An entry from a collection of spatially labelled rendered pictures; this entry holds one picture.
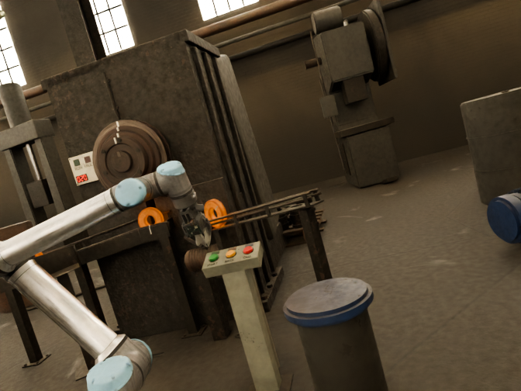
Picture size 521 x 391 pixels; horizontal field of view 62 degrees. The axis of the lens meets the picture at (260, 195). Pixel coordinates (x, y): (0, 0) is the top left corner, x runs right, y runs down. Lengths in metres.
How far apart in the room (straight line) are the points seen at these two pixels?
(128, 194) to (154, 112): 1.33
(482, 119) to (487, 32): 5.11
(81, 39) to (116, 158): 3.42
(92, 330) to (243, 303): 0.57
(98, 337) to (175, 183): 0.63
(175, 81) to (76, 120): 0.71
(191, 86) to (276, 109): 5.96
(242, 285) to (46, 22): 9.32
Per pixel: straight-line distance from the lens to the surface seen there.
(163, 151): 2.55
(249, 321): 1.82
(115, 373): 1.59
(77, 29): 5.89
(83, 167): 2.96
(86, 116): 2.95
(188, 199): 1.60
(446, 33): 8.76
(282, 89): 8.54
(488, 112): 3.87
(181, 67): 2.68
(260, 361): 1.90
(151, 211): 2.66
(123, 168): 2.57
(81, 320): 1.76
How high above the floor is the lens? 0.99
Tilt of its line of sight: 6 degrees down
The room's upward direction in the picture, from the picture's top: 16 degrees counter-clockwise
